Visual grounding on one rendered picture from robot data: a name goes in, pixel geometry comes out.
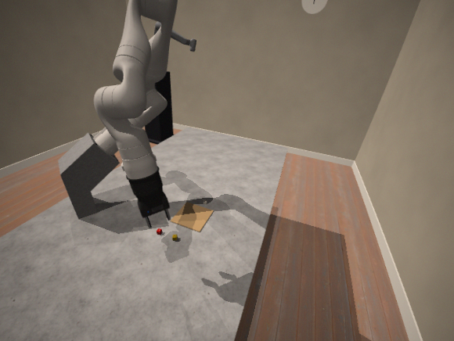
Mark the orange flat mat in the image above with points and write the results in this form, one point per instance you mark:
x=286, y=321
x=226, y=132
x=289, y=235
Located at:
x=192, y=216

